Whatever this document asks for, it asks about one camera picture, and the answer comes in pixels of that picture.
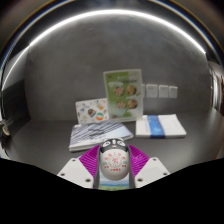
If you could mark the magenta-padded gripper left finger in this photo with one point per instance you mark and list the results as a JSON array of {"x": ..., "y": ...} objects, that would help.
[{"x": 81, "y": 168}]

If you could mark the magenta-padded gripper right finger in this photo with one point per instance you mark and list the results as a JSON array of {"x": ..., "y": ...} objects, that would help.
[{"x": 146, "y": 168}]

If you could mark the white panda-print computer mouse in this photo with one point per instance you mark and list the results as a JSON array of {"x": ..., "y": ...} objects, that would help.
[{"x": 114, "y": 160}]

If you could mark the grey striped book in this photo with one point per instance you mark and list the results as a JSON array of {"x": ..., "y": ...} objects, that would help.
[{"x": 95, "y": 134}]

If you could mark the white book with blue band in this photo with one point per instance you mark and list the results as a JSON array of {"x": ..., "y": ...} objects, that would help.
[{"x": 160, "y": 126}]

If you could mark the white card with colourful stickers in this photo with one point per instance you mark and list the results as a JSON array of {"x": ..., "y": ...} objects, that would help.
[{"x": 91, "y": 111}]

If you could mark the green and white standing poster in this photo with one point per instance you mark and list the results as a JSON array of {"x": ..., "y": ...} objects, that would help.
[{"x": 123, "y": 95}]

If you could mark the black monitor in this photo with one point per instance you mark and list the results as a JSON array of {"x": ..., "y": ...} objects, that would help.
[{"x": 13, "y": 111}]

